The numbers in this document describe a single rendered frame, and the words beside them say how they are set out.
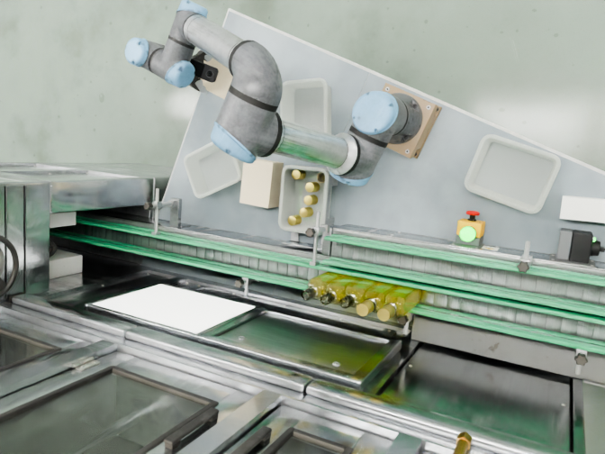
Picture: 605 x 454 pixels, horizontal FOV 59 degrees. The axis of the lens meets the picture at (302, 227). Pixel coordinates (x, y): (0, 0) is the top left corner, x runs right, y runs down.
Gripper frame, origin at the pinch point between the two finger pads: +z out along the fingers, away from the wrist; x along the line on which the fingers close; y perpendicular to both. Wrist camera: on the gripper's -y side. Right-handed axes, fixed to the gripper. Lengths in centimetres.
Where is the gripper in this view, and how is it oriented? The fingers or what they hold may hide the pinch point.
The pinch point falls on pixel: (216, 73)
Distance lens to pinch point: 184.6
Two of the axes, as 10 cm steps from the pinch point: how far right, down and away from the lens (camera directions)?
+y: -8.0, -4.8, 3.6
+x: -3.9, 8.7, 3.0
